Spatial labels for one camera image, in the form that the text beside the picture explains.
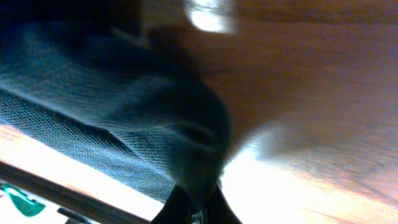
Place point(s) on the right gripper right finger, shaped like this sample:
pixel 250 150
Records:
pixel 217 210

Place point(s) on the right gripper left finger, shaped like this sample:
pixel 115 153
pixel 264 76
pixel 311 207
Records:
pixel 176 210

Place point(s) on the black shorts red waistband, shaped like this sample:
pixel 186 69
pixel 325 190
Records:
pixel 71 83

